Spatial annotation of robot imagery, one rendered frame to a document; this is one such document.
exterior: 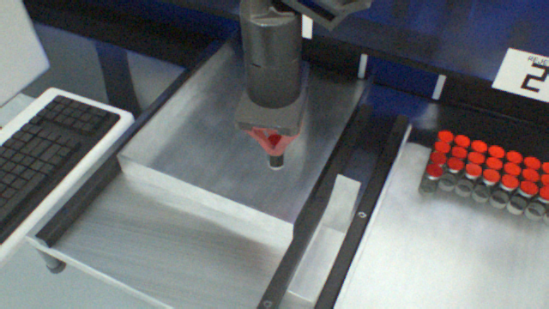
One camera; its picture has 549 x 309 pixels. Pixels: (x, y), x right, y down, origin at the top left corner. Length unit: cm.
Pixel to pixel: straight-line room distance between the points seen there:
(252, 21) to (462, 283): 38
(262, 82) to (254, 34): 6
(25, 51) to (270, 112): 62
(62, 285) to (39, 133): 89
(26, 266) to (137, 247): 119
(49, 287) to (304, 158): 119
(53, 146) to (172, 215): 29
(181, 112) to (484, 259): 48
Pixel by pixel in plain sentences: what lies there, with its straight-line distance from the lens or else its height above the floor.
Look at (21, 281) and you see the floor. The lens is 175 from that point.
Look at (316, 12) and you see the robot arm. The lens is 42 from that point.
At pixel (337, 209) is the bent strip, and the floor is 90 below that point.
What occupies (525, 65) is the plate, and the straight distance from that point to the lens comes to 65.
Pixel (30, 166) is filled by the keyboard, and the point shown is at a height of 83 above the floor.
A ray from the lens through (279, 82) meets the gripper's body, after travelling 45.
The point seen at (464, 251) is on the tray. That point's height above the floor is 88.
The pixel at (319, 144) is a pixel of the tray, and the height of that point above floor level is 88.
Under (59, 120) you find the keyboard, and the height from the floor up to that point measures 83.
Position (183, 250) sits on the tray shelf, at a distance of 59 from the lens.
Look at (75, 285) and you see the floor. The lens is 166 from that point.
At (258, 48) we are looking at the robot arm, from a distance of 43.
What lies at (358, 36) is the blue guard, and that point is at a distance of 67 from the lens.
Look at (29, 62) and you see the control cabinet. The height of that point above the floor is 85.
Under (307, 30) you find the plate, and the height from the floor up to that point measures 100.
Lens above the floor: 138
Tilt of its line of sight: 48 degrees down
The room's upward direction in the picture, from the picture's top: straight up
